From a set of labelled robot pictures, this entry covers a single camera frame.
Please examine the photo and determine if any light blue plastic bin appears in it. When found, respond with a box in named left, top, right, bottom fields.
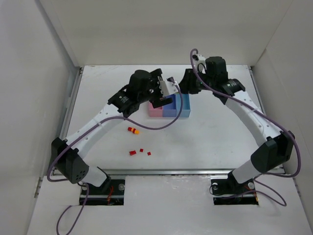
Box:
left=175, top=94, right=191, bottom=118

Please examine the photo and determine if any aluminium rail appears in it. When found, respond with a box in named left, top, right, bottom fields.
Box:
left=248, top=66, right=266, bottom=114
left=57, top=67, right=84, bottom=139
left=104, top=168, right=232, bottom=175

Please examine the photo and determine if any pink plastic bin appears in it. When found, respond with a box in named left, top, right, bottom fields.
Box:
left=148, top=102, right=163, bottom=118

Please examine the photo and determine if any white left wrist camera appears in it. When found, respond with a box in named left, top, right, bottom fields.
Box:
left=159, top=77, right=179, bottom=97

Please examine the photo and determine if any aluminium right rail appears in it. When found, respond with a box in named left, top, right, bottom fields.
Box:
left=248, top=66, right=266, bottom=114

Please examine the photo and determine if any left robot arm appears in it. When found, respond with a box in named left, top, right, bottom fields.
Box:
left=48, top=69, right=179, bottom=192

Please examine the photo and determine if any red and orange lego stack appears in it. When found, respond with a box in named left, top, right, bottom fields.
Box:
left=128, top=127, right=140, bottom=135

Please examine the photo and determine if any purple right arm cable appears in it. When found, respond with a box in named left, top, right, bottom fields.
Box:
left=190, top=48, right=302, bottom=208

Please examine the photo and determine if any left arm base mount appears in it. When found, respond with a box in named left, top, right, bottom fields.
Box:
left=79, top=179, right=125, bottom=206

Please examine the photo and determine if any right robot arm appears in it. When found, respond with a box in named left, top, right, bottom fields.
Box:
left=179, top=53, right=293, bottom=194

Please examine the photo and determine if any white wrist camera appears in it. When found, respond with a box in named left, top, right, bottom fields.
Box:
left=159, top=77, right=179, bottom=97
left=192, top=54, right=206, bottom=73

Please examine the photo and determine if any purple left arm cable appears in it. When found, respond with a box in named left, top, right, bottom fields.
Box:
left=46, top=77, right=183, bottom=235

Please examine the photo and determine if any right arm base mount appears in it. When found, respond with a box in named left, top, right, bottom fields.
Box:
left=209, top=179, right=259, bottom=206

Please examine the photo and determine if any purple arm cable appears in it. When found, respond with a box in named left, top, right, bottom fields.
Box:
left=46, top=77, right=183, bottom=235
left=190, top=48, right=302, bottom=208

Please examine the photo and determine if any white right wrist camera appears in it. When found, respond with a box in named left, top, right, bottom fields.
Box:
left=192, top=54, right=206, bottom=73

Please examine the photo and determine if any aluminium left rail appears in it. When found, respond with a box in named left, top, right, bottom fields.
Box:
left=57, top=67, right=84, bottom=139

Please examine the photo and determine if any aluminium front rail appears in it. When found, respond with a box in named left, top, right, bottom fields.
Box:
left=104, top=168, right=232, bottom=175

